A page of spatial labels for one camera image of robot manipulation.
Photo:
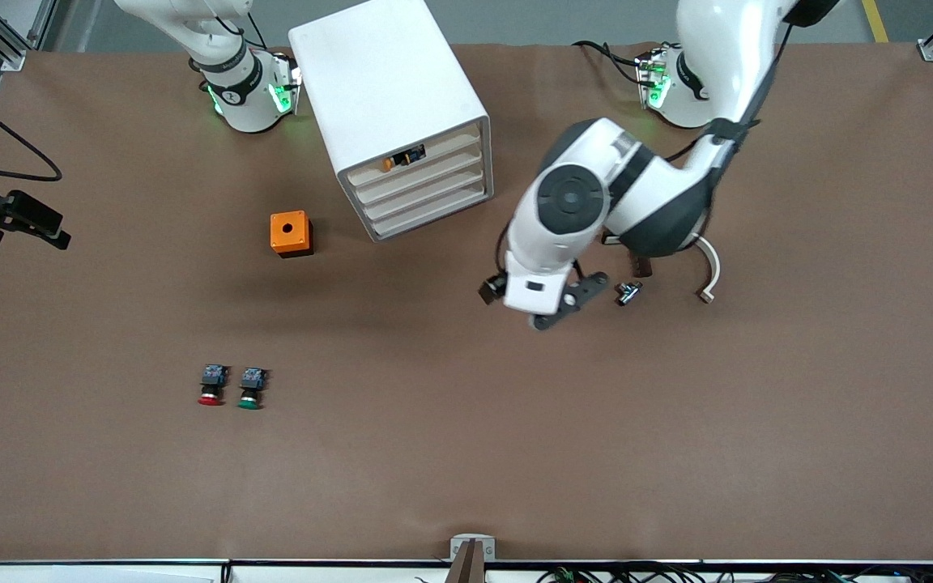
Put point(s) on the white plastic drawer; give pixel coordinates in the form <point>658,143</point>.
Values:
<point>450,162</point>
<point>450,201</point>
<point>450,142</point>
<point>450,181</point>

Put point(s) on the yellow pushbutton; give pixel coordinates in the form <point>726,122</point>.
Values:
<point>402,159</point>

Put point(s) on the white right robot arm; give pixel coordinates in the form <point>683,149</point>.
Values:
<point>244,97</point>

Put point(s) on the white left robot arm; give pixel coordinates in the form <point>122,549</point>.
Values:
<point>572,194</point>

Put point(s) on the white drawer cabinet housing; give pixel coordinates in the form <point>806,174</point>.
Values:
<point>385,73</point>

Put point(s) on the chrome tee fitting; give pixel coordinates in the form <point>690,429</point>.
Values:
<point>629,293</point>

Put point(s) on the brown cylinder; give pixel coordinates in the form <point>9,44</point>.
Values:
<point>641,269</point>

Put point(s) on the red pushbutton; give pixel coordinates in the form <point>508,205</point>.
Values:
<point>211,389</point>

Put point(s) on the green pushbutton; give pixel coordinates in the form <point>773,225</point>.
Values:
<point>250,390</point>

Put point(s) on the orange button enclosure box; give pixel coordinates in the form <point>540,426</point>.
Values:
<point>290,232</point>

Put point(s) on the grey metal bracket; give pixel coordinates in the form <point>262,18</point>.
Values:
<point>458,541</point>

